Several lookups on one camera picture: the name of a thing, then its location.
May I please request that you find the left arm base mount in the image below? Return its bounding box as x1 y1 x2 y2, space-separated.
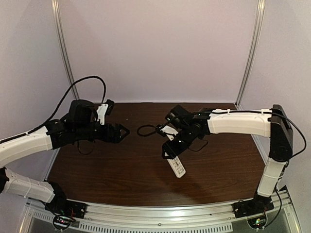
43 182 87 232

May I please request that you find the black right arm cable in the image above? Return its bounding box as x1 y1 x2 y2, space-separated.
137 108 307 158

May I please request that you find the left aluminium frame post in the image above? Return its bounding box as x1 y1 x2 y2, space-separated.
51 0 75 85

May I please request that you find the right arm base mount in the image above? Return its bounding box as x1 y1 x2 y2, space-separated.
232 194 274 230

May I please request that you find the white remote control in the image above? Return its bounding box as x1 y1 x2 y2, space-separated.
167 156 186 178

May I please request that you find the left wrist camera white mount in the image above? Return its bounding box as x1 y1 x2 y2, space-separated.
96 100 115 125

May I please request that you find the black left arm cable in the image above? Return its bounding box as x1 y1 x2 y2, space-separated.
0 75 107 144

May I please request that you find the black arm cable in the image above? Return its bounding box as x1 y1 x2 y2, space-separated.
0 75 107 144
137 108 307 158

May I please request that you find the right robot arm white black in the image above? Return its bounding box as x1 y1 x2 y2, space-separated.
159 104 296 203

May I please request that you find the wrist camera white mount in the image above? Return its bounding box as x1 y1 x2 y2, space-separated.
157 126 178 141
96 100 115 125

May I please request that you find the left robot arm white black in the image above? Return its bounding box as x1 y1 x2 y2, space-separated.
0 100 130 206

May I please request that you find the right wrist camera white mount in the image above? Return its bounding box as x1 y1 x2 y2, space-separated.
157 126 178 141

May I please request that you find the right aluminium frame post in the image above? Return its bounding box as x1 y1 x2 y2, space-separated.
235 0 265 108

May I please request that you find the aluminium frame post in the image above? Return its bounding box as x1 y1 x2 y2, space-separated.
235 0 265 108
51 0 75 85

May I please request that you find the front aluminium rail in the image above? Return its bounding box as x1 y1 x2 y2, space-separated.
17 191 302 233

